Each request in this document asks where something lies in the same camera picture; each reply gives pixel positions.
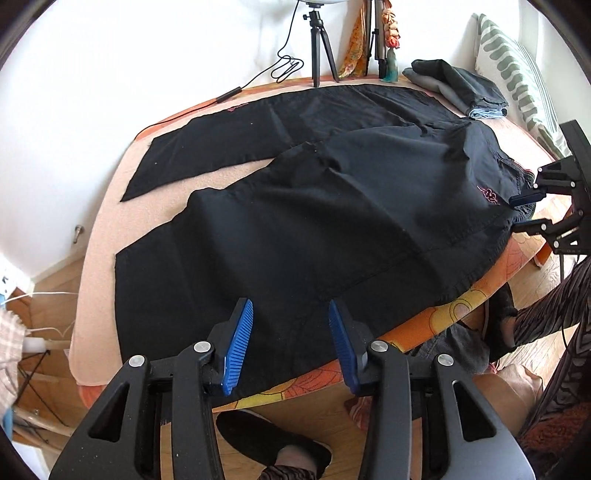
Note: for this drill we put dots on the black pants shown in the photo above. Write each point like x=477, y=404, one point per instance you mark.
x=376, y=195

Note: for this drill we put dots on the black slipper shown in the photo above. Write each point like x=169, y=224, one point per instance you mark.
x=283, y=454

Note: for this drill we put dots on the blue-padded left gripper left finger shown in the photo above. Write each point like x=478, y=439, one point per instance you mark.
x=229, y=341

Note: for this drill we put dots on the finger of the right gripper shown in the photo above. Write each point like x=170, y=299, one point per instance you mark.
x=528, y=197
x=539, y=227

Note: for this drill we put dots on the orange braided hanging ornament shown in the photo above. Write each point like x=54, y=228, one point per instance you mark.
x=389, y=22

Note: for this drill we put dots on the orange floral bed sheet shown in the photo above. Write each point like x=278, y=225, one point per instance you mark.
x=514, y=140

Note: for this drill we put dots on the white power strip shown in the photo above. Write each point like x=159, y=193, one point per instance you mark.
x=34, y=345

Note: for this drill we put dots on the silver folded tripod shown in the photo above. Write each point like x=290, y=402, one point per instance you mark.
x=375, y=37

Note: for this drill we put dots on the teal glass bottle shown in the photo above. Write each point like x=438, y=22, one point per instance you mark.
x=391, y=73

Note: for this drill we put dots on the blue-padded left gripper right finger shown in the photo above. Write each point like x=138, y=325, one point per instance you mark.
x=351, y=339

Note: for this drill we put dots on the metal door stopper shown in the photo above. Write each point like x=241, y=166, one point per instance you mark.
x=78, y=231

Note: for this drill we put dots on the black ring light tripod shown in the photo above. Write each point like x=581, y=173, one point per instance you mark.
x=319, y=39

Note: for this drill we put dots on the white ring light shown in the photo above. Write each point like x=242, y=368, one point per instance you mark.
x=318, y=2

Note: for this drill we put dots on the patterned trouser leg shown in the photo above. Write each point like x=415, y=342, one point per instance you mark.
x=556, y=331

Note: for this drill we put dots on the green patterned white pillow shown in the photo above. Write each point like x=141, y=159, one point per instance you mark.
x=509, y=65

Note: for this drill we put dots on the orange patterned scarf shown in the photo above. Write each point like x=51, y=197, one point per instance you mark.
x=355, y=63

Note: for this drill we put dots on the folded dark clothes stack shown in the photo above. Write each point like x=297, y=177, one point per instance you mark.
x=475, y=96

